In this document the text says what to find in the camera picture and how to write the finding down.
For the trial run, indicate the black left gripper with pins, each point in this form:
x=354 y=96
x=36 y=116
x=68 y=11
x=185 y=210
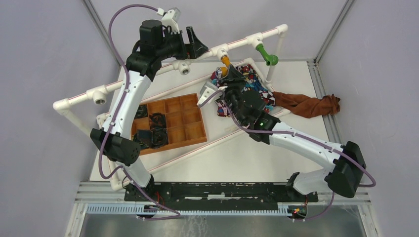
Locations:
x=198 y=48

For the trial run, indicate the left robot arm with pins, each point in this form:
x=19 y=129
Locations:
x=113 y=140

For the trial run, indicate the white pvc pipe frame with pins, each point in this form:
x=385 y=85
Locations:
x=63 y=106

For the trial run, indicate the green plastic water faucet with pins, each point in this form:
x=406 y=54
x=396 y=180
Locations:
x=270 y=59

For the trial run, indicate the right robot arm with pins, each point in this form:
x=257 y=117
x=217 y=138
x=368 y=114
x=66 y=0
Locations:
x=342 y=166

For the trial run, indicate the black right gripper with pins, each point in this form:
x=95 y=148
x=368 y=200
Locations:
x=233 y=75

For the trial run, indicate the wooden compartment tray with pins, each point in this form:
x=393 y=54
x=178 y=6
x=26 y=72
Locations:
x=184 y=119

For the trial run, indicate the brown cloth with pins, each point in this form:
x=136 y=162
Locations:
x=308 y=107

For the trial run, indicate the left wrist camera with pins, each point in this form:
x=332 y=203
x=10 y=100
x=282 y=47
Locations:
x=170 y=19

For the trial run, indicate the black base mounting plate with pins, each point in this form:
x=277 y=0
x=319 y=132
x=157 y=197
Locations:
x=204 y=196

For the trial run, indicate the white slotted cable duct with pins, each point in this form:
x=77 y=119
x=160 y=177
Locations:
x=145 y=209

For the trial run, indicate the dark patterned rolled cloth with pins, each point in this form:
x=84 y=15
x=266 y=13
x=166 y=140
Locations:
x=151 y=139

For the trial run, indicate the comic print cloth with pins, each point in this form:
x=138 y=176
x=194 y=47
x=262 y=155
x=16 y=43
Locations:
x=253 y=83

